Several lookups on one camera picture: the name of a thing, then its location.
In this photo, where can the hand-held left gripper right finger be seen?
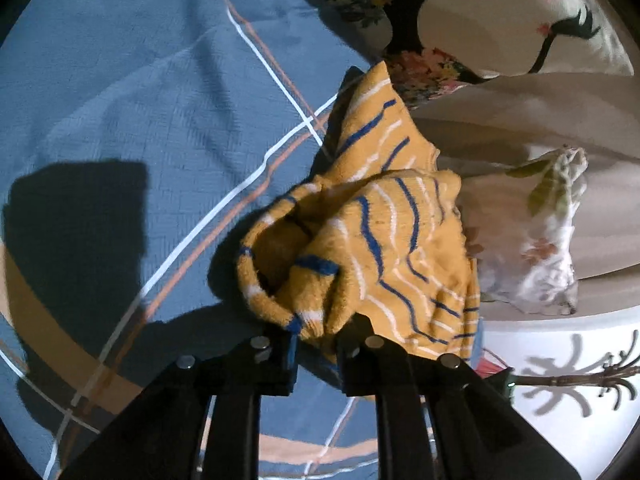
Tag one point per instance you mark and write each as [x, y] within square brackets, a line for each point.
[357, 360]

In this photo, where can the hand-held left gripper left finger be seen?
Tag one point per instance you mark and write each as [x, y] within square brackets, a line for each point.
[270, 360]

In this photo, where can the yellow striped sweater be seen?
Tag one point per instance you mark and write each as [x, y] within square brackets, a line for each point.
[380, 240]

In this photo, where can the white leaf print pillow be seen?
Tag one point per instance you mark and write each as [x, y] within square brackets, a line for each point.
[545, 250]

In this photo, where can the brown coat rack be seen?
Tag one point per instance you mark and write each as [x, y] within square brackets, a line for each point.
[575, 380]

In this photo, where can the blue plaid bed sheet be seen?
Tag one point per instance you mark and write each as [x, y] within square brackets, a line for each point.
[150, 110]

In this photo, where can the floral pillow with black print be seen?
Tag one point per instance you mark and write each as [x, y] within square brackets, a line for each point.
[500, 15]

